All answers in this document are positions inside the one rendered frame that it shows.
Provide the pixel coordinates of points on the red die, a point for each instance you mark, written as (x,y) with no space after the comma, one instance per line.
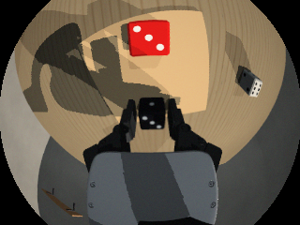
(151,37)

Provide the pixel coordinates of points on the tan flat mat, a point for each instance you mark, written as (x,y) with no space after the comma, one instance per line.
(183,74)

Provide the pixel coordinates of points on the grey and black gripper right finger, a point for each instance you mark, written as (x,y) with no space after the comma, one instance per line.
(187,139)

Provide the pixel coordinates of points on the white die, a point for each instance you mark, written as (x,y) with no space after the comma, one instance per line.
(250,83)

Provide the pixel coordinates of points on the black die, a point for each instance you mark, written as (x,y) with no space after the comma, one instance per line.
(152,113)

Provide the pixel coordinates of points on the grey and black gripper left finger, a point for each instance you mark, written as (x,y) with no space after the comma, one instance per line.
(120,137)

